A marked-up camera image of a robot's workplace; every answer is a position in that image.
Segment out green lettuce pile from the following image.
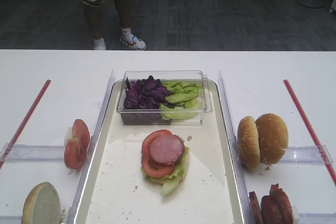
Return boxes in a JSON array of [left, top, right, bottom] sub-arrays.
[[160, 81, 202, 110]]

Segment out tomato slice on burger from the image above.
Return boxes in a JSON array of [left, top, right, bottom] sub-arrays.
[[141, 130, 181, 178]]

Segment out lettuce under tomato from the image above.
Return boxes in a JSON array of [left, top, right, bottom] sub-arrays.
[[141, 147, 190, 196]]

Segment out standing tomato slice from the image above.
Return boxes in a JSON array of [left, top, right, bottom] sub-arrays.
[[64, 119, 90, 169]]

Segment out clear plastic container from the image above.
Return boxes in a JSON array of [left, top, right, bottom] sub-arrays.
[[116, 70, 212, 125]]

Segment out purple cabbage pile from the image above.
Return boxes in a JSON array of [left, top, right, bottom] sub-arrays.
[[121, 75, 174, 125]]

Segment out pink ham slice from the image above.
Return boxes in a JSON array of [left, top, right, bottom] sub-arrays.
[[149, 135, 185, 165]]

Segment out sesame bun left half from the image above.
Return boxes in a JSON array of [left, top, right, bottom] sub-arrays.
[[237, 116, 260, 170]]

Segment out metal baking tray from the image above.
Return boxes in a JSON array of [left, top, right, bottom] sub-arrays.
[[77, 81, 244, 223]]

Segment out brown bun right half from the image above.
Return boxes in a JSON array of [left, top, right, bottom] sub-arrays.
[[255, 113, 289, 166]]

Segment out right red straw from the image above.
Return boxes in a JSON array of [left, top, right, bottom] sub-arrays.
[[283, 79, 335, 184]]

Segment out red straw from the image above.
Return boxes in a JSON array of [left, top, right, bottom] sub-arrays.
[[0, 79, 51, 168], [283, 79, 335, 184]]

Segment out left red straw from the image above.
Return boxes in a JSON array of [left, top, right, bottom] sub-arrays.
[[0, 79, 51, 168]]

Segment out person legs in shorts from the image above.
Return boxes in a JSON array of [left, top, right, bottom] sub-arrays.
[[80, 0, 147, 51]]

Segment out sausage slice left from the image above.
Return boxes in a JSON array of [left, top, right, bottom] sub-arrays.
[[249, 191, 264, 224]]

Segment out sausage slice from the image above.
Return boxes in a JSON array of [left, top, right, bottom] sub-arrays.
[[249, 191, 264, 224], [261, 196, 282, 224], [269, 184, 293, 224]]

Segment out sausage slice middle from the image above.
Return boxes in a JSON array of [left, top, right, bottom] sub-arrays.
[[261, 196, 282, 224]]

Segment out clear holder upper right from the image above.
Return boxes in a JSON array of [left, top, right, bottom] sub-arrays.
[[279, 145, 333, 164]]

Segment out sausage slice right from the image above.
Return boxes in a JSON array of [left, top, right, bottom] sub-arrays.
[[269, 184, 293, 224]]

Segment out standing bun half left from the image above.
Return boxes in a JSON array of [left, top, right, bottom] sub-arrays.
[[21, 182, 61, 224]]

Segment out clear holder upper left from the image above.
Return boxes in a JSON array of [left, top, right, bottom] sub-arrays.
[[1, 144, 65, 162]]

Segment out right clear divider rail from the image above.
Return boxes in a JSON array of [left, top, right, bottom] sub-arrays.
[[217, 72, 255, 223]]

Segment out clear divider rail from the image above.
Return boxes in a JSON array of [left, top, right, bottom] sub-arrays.
[[217, 72, 255, 223], [62, 72, 115, 223]]

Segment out left clear divider rail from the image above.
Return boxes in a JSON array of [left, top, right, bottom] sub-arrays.
[[62, 72, 115, 223]]

